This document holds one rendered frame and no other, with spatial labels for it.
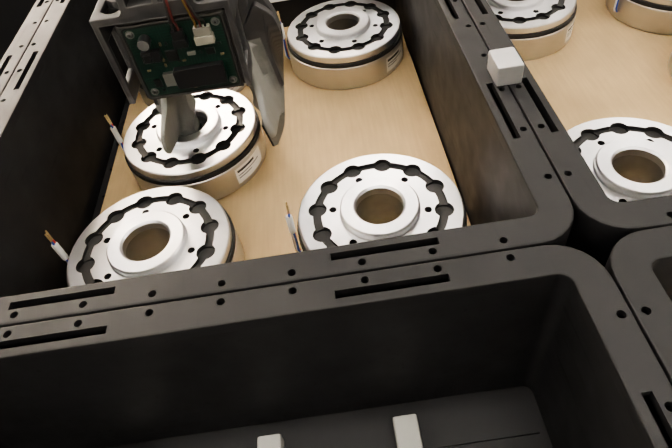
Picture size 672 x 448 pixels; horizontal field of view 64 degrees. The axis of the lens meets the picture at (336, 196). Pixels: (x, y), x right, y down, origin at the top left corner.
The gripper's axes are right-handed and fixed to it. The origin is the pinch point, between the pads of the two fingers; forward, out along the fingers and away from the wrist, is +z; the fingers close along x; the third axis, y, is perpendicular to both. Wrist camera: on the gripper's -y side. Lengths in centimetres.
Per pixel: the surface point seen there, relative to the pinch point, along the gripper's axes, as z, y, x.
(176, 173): -1.2, 5.2, -3.6
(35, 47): -8.0, -2.4, -12.1
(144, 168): -1.2, 4.2, -6.0
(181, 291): -8.0, 20.0, 0.6
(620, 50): 2.0, -5.2, 32.7
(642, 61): 2.0, -3.3, 33.7
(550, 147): -8.0, 15.0, 17.5
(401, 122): 2.0, -0.3, 13.0
